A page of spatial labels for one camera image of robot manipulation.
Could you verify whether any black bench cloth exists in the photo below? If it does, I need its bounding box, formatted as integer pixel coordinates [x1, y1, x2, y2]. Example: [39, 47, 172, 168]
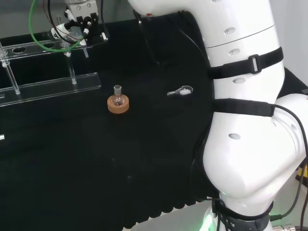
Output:
[0, 11, 308, 230]

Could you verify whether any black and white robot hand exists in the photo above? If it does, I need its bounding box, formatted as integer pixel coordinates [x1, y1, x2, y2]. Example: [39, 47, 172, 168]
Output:
[50, 0, 109, 47]

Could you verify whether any clear acrylic funnel stand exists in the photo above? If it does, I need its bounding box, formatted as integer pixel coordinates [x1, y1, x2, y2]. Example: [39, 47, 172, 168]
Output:
[0, 36, 102, 107]

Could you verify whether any black cable with plug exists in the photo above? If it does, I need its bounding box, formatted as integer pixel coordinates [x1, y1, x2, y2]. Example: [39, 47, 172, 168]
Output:
[269, 158, 308, 221]

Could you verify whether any green cable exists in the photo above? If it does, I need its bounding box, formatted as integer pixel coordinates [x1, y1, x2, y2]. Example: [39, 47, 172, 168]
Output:
[28, 0, 84, 52]

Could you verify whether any thin black cable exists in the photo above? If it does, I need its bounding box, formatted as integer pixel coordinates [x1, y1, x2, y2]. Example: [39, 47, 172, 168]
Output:
[133, 10, 161, 66]

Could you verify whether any cork ring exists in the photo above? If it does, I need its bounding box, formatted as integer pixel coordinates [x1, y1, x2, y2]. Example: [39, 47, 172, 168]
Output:
[107, 94, 130, 114]

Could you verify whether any translucent plastic funnel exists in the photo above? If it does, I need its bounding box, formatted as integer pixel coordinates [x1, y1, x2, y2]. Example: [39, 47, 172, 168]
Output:
[67, 25, 90, 59]

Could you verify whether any small round-bottom glass flask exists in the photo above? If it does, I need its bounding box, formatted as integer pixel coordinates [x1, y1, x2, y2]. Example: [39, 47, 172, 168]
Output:
[113, 84, 125, 106]

